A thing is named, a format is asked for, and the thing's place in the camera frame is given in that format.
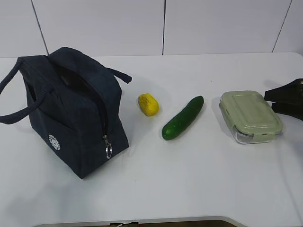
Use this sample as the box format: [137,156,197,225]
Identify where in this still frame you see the navy blue lunch bag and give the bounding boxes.
[0,47,132,179]

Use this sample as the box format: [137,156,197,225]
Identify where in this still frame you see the metal zipper pull ring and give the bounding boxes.
[103,134,113,160]

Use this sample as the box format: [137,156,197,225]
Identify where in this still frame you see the yellow lemon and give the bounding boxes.
[138,93,159,116]

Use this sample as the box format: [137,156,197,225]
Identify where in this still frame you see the green cucumber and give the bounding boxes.
[161,96,204,140]

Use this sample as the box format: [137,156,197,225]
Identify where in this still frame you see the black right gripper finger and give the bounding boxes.
[271,103,303,120]
[264,79,303,103]

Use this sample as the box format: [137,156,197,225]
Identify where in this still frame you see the green lidded glass container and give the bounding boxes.
[219,90,283,144]

